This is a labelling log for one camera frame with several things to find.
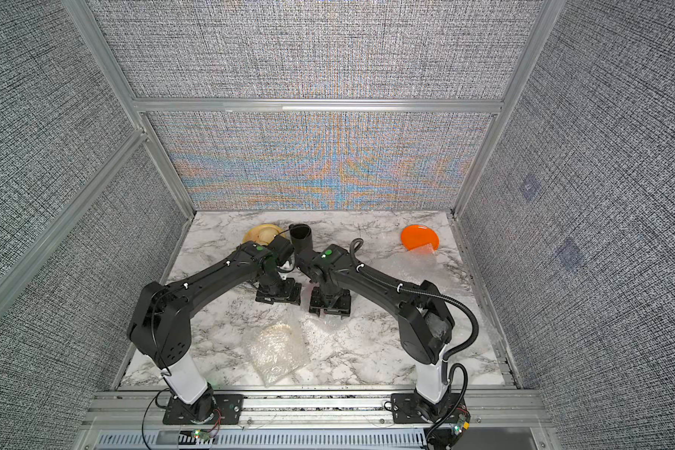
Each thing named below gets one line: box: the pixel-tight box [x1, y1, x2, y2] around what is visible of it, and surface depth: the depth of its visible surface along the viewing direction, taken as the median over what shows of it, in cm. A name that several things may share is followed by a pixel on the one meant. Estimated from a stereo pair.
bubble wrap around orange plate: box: [361, 242, 469, 303], surface depth 105 cm
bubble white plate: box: [246, 321, 310, 387], surface depth 81 cm
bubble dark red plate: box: [300, 284, 357, 357], surface depth 87 cm
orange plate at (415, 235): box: [400, 224, 440, 252], surface depth 112 cm
